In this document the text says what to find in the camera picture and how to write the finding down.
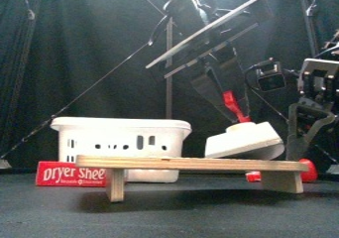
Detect red toy bottle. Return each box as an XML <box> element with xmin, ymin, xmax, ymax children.
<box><xmin>245</xmin><ymin>158</ymin><xmax>318</xmax><ymax>183</ymax></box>

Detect wooden toy ironing board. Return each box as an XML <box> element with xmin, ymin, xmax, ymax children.
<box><xmin>74</xmin><ymin>154</ymin><xmax>310</xmax><ymax>203</ymax></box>

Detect white plastic laundry basket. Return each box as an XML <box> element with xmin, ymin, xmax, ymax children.
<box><xmin>49</xmin><ymin>116</ymin><xmax>193</xmax><ymax>184</ymax></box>

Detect diagonal metal brace rod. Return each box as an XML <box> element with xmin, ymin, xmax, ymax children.
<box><xmin>0</xmin><ymin>40</ymin><xmax>153</xmax><ymax>161</ymax></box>

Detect red dryer sheets box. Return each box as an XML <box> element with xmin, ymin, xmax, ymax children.
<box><xmin>34</xmin><ymin>160</ymin><xmax>107</xmax><ymax>187</ymax></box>

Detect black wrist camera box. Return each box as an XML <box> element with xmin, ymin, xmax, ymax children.
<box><xmin>253</xmin><ymin>60</ymin><xmax>288</xmax><ymax>93</ymax></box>

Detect vertical metal frame pole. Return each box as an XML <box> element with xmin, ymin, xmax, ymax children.
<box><xmin>163</xmin><ymin>16</ymin><xmax>174</xmax><ymax>120</ymax></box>

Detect dark metal frame post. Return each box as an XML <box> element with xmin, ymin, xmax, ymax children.
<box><xmin>294</xmin><ymin>0</ymin><xmax>322</xmax><ymax>59</ymax></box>

